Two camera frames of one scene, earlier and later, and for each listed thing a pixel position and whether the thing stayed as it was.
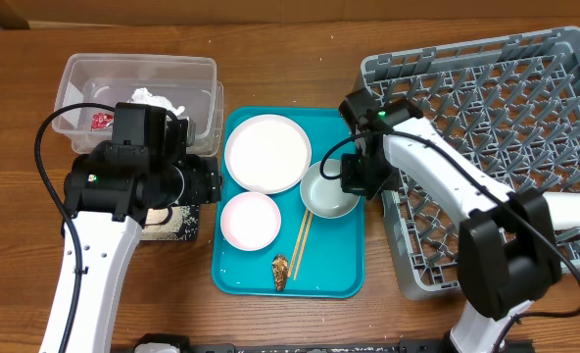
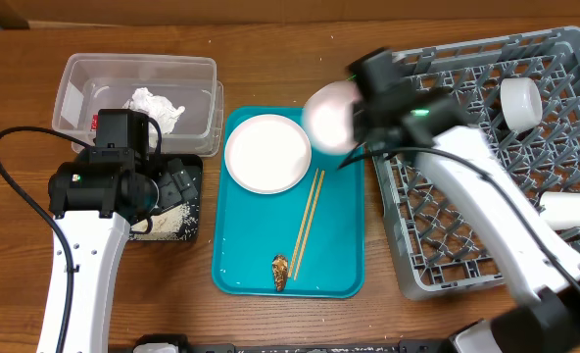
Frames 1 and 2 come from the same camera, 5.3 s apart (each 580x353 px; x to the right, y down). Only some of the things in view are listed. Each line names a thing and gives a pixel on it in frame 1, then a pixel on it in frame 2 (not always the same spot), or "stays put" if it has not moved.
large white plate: [267, 154] stays put
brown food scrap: [280, 267] stays put
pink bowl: [250, 221] to [327, 118]
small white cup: [574, 210] stays put
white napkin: [142, 96] stays put
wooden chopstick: [298, 242] stays put
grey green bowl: [325, 197] to [521, 103]
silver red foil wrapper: [100, 121] stays put
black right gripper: [357, 175] to [363, 118]
